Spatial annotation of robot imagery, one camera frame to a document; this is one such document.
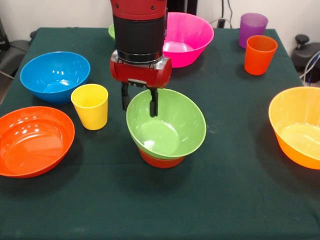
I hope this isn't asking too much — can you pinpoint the orange cup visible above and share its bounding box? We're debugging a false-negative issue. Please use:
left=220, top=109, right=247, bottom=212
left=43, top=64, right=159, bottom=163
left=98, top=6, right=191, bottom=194
left=244, top=35, right=279, bottom=76

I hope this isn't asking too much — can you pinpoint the black clamp knob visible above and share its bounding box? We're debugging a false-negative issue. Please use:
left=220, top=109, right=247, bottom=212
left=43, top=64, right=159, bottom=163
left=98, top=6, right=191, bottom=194
left=294, top=34, right=311, bottom=51

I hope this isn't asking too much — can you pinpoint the large pink bowl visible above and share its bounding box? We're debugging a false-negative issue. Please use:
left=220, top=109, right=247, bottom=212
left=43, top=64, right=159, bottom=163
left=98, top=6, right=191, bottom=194
left=162, top=11, right=215, bottom=69

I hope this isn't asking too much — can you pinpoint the grey cable bundle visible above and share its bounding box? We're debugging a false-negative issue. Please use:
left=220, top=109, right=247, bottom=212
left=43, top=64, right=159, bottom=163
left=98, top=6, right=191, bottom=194
left=299, top=49, right=320, bottom=85

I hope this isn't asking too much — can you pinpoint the large green bowl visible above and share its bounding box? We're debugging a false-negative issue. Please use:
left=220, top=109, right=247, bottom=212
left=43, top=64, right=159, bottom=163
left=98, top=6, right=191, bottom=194
left=125, top=88, right=207, bottom=161

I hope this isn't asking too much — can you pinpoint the small orange bowl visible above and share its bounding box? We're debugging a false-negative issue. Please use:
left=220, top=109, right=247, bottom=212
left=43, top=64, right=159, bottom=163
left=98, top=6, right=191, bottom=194
left=138, top=147, right=186, bottom=169

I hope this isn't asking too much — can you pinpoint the dark green tablecloth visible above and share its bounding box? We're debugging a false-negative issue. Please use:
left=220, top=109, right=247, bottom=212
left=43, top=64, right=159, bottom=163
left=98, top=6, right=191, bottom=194
left=0, top=26, right=320, bottom=240

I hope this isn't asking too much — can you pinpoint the wide shallow orange bowl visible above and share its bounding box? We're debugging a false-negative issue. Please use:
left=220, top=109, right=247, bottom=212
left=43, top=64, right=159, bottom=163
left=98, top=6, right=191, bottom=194
left=0, top=106, right=76, bottom=179

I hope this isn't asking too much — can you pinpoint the black rounded base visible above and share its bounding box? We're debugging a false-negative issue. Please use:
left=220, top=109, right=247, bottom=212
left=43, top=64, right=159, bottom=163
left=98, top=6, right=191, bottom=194
left=291, top=42, right=320, bottom=83

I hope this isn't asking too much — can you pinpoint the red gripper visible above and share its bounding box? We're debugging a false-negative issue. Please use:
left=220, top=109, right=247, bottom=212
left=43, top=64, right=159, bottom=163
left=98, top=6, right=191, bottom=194
left=109, top=49, right=173, bottom=118

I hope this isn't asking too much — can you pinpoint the dark grey chair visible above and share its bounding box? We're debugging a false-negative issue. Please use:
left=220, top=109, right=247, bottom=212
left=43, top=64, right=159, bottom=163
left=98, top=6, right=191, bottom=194
left=0, top=39, right=31, bottom=78

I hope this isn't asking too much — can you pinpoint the black hanging cable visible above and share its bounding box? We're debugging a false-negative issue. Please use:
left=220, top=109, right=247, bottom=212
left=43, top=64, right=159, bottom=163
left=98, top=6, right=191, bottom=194
left=226, top=0, right=235, bottom=29

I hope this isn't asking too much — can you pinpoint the blue bowl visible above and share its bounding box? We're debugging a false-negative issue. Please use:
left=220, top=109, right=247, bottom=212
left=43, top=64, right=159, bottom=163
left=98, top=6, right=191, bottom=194
left=19, top=51, right=91, bottom=106

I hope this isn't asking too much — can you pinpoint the yellow cup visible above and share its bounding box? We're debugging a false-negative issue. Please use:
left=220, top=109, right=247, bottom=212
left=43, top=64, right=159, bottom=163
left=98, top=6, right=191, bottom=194
left=70, top=83, right=109, bottom=131

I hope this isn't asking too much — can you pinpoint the large yellow-orange bowl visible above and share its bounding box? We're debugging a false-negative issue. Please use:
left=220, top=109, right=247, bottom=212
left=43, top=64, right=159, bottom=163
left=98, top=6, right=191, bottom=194
left=268, top=86, right=320, bottom=170

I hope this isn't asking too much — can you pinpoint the purple cup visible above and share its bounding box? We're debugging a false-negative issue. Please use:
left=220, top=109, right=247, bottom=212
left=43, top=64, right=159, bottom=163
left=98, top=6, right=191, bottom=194
left=238, top=13, right=269, bottom=49

